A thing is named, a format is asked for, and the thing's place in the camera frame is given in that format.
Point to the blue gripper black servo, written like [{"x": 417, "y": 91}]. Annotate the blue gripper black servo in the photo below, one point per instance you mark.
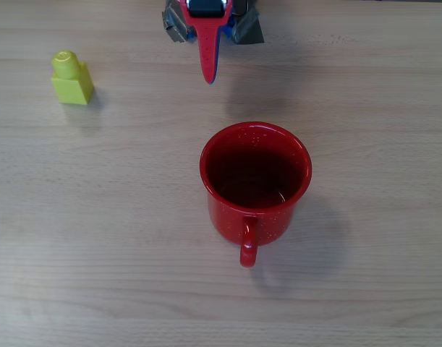
[{"x": 206, "y": 27}]

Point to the yellow green toy block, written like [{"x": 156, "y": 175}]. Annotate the yellow green toy block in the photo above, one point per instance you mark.
[{"x": 71, "y": 85}]

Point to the red speckled enamel mug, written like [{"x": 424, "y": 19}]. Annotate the red speckled enamel mug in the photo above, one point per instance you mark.
[{"x": 228, "y": 217}]

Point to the grey duct tape patch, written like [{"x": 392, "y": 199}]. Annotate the grey duct tape patch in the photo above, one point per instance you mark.
[
  {"x": 247, "y": 29},
  {"x": 173, "y": 21}
]

